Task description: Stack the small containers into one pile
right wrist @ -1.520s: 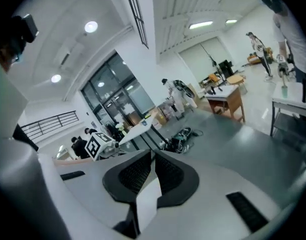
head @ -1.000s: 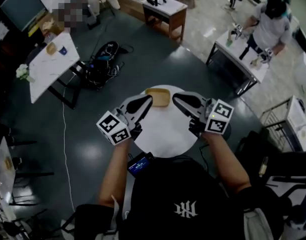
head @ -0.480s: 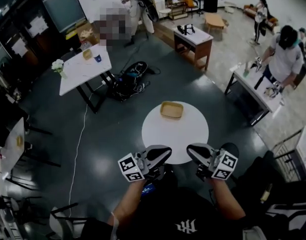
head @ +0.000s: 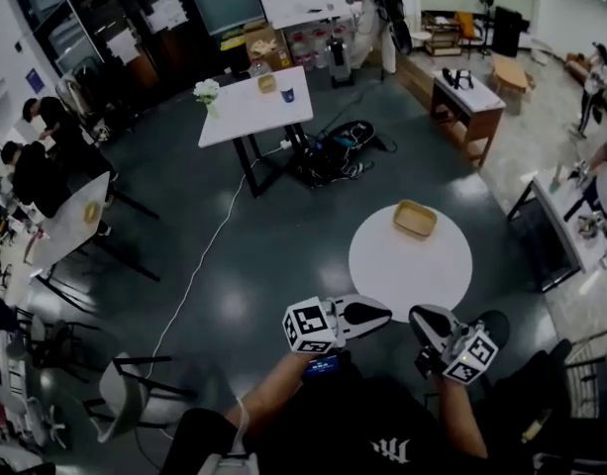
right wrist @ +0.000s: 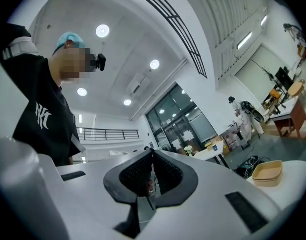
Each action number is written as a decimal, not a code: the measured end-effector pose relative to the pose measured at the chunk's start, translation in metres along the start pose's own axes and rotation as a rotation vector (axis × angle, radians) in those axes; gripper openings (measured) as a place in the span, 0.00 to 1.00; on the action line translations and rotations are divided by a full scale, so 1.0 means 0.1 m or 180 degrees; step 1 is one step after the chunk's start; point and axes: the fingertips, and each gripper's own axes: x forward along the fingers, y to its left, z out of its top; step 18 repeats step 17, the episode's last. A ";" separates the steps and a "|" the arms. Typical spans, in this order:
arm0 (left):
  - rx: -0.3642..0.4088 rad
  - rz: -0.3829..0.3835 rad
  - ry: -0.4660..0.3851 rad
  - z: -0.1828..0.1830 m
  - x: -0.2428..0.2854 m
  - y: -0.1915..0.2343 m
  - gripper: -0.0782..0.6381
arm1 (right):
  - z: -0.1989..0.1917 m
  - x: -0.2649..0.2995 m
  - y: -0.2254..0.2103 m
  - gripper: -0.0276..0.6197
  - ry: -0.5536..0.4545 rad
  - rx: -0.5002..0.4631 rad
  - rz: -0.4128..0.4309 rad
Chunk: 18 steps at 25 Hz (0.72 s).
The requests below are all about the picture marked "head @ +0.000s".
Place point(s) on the white table black frame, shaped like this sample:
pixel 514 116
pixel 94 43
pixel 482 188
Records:
pixel 565 225

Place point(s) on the person's black printed t-shirt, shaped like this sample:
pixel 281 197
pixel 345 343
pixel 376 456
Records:
pixel 382 428

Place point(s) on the grey floor machine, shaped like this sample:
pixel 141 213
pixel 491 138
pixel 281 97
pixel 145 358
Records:
pixel 340 62

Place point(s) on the wooden armchair orange cushion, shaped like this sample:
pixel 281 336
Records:
pixel 451 32

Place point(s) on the white flower bouquet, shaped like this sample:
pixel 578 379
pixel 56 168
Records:
pixel 207 94

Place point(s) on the clear water jug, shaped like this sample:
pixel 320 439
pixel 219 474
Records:
pixel 299 50
pixel 317 47

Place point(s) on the black device blue screen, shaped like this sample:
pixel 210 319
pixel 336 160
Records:
pixel 320 366

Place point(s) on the black framed glass doors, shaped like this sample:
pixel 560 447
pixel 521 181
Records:
pixel 110 28

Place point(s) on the black office chair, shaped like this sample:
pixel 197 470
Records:
pixel 555 413

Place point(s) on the person's right forearm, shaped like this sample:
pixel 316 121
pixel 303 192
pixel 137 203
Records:
pixel 461 413

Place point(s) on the black cabinet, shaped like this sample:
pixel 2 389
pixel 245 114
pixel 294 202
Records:
pixel 508 30

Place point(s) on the open cardboard box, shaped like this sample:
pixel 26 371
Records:
pixel 266 47

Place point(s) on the small tan tray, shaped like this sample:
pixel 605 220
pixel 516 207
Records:
pixel 91 212
pixel 267 83

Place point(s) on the grey chair black legs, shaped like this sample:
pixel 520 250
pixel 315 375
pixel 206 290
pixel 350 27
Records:
pixel 125 399

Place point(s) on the yellow bin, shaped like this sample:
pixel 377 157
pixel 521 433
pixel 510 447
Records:
pixel 231 42

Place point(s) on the person's left forearm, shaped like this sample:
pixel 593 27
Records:
pixel 263 394

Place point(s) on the black round bin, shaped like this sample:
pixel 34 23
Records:
pixel 496 327

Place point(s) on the black headset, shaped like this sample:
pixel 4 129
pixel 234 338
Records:
pixel 456 78

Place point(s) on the wooden desk white top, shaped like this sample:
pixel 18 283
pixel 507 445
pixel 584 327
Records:
pixel 469 102

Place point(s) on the blue cup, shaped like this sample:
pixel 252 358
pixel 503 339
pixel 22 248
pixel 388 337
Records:
pixel 288 94

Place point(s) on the white marble table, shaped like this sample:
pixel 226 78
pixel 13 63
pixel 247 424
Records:
pixel 258 112

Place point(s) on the grey table black legs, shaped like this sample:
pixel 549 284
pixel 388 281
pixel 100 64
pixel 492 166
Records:
pixel 70 225

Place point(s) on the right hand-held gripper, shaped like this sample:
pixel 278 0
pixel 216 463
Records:
pixel 474 359

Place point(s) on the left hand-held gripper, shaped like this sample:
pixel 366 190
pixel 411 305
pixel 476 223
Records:
pixel 308 324

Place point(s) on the round wooden coffee table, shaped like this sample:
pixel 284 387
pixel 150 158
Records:
pixel 510 74

